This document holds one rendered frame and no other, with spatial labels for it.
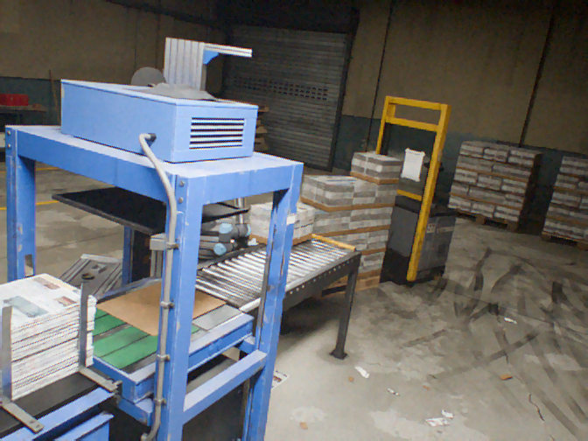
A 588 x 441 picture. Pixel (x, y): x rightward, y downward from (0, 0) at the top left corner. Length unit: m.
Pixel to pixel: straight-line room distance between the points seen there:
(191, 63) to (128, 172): 1.96
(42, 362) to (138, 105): 0.90
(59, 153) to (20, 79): 8.02
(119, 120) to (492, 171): 7.54
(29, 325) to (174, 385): 0.49
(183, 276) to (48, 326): 0.46
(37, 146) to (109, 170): 0.40
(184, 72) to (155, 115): 1.83
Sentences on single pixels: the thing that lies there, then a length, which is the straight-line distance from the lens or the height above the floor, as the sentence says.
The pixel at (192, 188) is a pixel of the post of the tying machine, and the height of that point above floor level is 1.51.
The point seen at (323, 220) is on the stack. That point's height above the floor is 0.76.
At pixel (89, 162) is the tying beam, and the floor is 1.51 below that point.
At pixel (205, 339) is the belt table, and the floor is 0.79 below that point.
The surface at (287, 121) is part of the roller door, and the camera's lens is 12.12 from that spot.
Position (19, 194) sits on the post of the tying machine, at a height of 1.29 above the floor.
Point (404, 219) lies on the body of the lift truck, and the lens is 5.39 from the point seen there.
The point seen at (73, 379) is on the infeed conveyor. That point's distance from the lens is 1.93.
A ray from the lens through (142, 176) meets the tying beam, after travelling 1.66.
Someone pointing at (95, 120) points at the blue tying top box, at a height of 1.63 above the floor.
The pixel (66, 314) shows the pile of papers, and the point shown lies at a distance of 1.83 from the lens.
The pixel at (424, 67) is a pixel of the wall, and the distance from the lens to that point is 10.86.
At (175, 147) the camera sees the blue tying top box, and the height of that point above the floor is 1.60.
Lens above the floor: 1.86
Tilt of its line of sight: 15 degrees down
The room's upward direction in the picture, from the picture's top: 8 degrees clockwise
